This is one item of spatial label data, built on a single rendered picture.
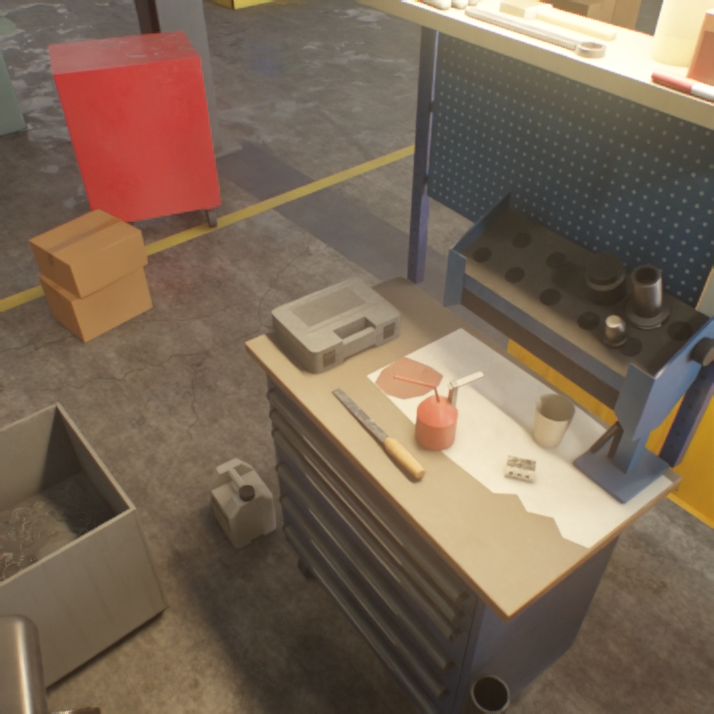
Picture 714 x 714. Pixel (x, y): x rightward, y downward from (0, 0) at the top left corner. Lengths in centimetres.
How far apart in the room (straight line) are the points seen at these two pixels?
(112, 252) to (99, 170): 68
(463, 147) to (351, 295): 45
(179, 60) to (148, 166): 56
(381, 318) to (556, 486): 57
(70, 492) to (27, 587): 53
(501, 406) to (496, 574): 43
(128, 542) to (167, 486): 71
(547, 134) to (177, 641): 177
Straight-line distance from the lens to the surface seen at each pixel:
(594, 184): 141
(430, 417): 140
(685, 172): 130
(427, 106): 168
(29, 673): 91
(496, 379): 164
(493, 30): 124
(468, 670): 159
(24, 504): 246
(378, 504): 148
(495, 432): 151
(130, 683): 232
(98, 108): 373
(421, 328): 176
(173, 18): 468
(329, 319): 166
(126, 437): 291
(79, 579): 202
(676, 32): 114
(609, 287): 131
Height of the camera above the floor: 204
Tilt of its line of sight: 41 degrees down
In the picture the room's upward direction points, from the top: straight up
